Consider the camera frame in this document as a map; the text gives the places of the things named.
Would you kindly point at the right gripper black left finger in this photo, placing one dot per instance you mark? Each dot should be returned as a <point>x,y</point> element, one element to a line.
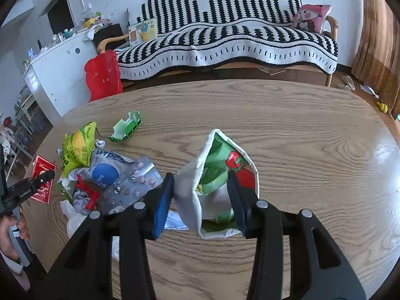
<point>144,220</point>

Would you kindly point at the white blue plastic wrapper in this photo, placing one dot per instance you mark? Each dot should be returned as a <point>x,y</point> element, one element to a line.
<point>105,167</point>

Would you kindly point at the white cabinet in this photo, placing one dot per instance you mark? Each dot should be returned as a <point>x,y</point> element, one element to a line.
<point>56,77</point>

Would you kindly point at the silver pill blister pack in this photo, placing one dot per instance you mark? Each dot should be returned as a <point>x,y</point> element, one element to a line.
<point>130,187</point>

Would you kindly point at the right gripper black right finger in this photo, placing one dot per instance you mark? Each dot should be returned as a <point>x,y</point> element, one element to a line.
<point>260,220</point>

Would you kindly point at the black white striped sofa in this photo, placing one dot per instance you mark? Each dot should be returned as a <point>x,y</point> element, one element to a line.
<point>204,34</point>

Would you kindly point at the red plastic scrap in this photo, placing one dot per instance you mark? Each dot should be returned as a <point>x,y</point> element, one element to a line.
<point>84,197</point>

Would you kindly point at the yellow toy on floor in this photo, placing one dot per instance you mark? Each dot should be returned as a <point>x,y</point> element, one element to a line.
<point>382,107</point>

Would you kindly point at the red paper packet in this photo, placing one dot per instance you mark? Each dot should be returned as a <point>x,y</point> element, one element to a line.
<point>40,167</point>

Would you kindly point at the brown curtain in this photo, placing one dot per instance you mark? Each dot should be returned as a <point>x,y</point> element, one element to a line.
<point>377,59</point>

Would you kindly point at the black side cabinet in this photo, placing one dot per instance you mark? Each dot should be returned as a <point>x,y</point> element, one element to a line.
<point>110,31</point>

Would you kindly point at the pink cartoon pillow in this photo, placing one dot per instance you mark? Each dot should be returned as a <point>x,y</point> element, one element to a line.
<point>311,17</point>

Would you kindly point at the colourful picture book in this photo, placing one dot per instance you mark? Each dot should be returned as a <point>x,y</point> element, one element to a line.
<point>142,32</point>

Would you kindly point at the white green paper bag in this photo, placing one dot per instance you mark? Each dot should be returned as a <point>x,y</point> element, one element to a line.
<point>200,188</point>

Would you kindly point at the yellow-green popcorn snack bag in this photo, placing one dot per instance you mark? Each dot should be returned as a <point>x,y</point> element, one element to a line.
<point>77,148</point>

